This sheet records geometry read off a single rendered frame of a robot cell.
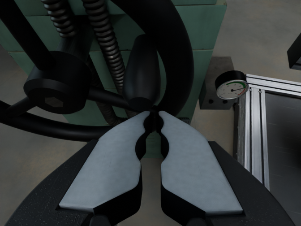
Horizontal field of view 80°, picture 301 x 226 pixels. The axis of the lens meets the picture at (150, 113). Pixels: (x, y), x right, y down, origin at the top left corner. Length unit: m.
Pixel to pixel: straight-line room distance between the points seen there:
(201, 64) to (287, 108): 0.72
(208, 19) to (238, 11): 1.71
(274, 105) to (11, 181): 1.38
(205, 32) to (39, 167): 1.05
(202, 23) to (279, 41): 1.51
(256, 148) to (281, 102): 0.32
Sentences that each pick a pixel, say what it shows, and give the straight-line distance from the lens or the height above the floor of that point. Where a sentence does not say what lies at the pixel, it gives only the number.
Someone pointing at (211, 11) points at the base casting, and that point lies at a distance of 0.36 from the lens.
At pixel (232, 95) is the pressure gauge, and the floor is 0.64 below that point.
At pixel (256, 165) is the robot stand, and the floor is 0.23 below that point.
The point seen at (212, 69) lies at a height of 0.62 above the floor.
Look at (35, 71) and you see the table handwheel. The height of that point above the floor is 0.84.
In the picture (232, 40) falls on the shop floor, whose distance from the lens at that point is 1.71.
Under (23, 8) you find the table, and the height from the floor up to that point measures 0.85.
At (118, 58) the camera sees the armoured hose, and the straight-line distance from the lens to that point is 0.26.
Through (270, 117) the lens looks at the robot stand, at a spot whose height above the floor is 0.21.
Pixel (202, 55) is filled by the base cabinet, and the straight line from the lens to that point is 0.41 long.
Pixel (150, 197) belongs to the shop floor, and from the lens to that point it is 0.97.
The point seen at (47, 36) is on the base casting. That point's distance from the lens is 0.43.
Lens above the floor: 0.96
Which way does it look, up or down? 58 degrees down
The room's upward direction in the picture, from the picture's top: 4 degrees counter-clockwise
